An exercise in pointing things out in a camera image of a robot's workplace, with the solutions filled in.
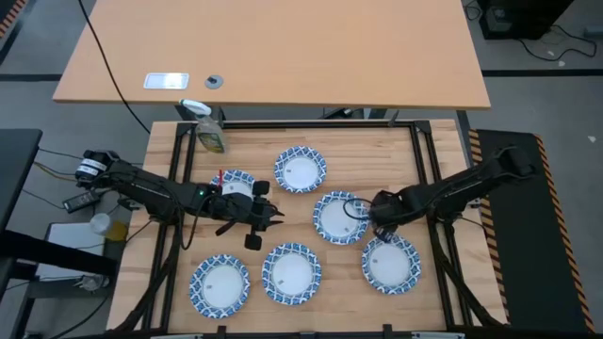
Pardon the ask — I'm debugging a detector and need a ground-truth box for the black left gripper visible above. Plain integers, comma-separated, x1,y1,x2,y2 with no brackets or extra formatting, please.
220,180,285,252

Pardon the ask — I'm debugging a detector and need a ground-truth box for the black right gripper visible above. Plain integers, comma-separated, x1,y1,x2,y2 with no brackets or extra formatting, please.
369,187,418,244

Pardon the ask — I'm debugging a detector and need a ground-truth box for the blue white patterned paper bowl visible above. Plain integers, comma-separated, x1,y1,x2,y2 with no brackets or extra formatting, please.
188,253,252,320
209,169,258,200
261,242,323,306
312,190,371,247
273,145,328,195
361,234,422,296

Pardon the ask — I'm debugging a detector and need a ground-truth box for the clear spray bottle yellow label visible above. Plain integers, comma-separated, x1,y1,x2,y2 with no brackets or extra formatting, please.
178,98,228,155

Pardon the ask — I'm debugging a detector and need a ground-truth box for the black mat with hazard stripes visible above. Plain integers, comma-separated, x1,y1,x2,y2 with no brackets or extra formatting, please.
467,127,597,334

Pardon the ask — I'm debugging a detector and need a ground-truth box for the plastic bottle with yellow liquid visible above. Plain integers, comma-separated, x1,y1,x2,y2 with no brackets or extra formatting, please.
89,212,129,243

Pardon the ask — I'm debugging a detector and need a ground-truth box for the tan wooden desk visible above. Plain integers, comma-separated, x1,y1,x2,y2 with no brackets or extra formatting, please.
52,0,492,111

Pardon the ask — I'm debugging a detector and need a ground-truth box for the white rectangular desk plate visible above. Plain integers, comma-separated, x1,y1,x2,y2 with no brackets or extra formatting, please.
142,72,190,90

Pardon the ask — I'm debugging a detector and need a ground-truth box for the black power adapter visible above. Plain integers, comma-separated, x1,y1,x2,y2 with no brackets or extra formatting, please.
62,189,102,214

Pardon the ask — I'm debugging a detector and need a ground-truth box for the clear plastic wrapper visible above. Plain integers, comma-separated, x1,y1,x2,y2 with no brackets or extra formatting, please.
73,274,111,293

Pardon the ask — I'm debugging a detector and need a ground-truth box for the white flat board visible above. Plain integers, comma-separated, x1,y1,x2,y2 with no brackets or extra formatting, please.
36,222,107,283

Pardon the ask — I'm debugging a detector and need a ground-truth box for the black computer case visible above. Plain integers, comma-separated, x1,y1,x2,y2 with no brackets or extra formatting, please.
477,0,575,41

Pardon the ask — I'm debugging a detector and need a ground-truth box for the black side table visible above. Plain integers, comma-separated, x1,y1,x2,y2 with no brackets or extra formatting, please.
0,128,119,339

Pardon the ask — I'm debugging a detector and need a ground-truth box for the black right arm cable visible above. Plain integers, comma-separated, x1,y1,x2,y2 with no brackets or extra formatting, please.
342,197,376,222

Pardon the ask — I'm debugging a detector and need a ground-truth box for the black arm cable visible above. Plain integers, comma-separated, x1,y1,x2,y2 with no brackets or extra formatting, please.
180,192,222,250
342,197,376,222

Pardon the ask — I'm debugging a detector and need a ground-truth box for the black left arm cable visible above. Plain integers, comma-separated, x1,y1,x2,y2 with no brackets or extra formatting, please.
180,192,222,250

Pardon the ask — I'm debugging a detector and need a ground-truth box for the black aluminium table frame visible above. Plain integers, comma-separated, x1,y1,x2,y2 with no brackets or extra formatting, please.
107,120,508,339

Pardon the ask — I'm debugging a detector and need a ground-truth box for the black floor cable bundle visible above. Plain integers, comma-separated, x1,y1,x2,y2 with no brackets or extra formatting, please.
516,23,598,63

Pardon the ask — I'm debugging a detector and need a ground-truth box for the thin black floor cable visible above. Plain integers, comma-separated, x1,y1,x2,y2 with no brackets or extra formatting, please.
37,148,89,161

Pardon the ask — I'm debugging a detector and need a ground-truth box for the orange floor cable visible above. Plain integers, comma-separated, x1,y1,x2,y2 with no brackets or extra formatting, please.
33,161,79,183

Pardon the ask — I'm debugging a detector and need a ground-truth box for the long black desk cable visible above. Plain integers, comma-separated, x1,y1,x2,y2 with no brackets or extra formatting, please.
76,0,152,136

